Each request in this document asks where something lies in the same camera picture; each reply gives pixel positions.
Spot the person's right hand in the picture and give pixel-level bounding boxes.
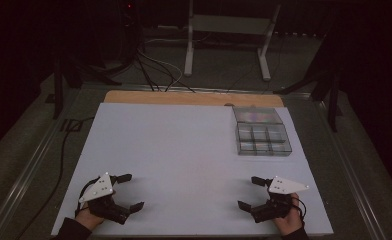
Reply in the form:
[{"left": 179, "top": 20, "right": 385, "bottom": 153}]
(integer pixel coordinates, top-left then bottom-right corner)
[{"left": 273, "top": 193, "right": 304, "bottom": 236}]

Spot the white floor cable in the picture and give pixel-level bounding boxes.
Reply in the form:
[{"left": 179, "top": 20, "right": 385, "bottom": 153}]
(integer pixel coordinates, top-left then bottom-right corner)
[{"left": 137, "top": 37, "right": 198, "bottom": 92}]

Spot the dark device with red light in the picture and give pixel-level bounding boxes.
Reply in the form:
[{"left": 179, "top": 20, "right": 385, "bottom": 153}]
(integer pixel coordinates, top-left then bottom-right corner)
[{"left": 117, "top": 0, "right": 142, "bottom": 64}]

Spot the white table mat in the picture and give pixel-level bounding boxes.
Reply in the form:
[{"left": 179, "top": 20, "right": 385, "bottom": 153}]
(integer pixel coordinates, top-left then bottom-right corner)
[{"left": 50, "top": 102, "right": 334, "bottom": 237}]

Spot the white metal stand frame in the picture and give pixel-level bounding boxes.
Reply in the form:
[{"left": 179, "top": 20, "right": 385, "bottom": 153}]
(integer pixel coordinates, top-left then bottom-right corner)
[{"left": 183, "top": 0, "right": 282, "bottom": 82}]

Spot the hand-held gripper black cable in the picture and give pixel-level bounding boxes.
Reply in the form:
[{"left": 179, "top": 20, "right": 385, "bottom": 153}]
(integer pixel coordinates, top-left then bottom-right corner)
[
  {"left": 74, "top": 177, "right": 100, "bottom": 218},
  {"left": 291, "top": 195, "right": 308, "bottom": 222}
]

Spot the left hand-held gripper black cable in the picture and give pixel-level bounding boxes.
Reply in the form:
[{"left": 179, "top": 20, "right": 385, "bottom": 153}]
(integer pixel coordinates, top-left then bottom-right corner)
[{"left": 74, "top": 177, "right": 100, "bottom": 218}]

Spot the black tripod stand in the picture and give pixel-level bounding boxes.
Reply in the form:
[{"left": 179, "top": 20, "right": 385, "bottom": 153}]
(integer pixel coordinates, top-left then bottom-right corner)
[
  {"left": 51, "top": 54, "right": 122, "bottom": 120},
  {"left": 273, "top": 33, "right": 344, "bottom": 133}
]

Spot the person's left hand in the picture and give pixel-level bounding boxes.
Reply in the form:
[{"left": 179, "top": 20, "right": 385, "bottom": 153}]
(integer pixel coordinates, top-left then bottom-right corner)
[{"left": 75, "top": 207, "right": 106, "bottom": 231}]

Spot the long black floor cable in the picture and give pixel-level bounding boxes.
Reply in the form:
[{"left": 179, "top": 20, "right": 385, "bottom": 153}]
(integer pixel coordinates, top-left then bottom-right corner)
[{"left": 14, "top": 115, "right": 96, "bottom": 240}]

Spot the right hand-held gripper black cable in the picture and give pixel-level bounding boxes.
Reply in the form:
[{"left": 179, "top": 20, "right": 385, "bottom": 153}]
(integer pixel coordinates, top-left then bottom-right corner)
[{"left": 291, "top": 195, "right": 308, "bottom": 222}]

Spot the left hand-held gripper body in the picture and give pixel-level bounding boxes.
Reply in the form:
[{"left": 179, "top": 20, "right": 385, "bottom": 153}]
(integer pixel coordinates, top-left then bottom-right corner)
[{"left": 78, "top": 172, "right": 132, "bottom": 225}]

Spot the black floor cable bundle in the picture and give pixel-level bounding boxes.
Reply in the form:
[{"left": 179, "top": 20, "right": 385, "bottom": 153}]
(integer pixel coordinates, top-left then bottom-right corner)
[{"left": 130, "top": 43, "right": 197, "bottom": 94}]

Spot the clear plastic compartment box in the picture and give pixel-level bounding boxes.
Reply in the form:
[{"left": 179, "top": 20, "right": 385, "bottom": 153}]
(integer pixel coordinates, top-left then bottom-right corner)
[{"left": 231, "top": 106, "right": 293, "bottom": 157}]

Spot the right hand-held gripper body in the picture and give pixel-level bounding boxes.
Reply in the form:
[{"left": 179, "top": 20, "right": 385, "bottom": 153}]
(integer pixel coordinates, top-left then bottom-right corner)
[{"left": 250, "top": 176, "right": 310, "bottom": 224}]

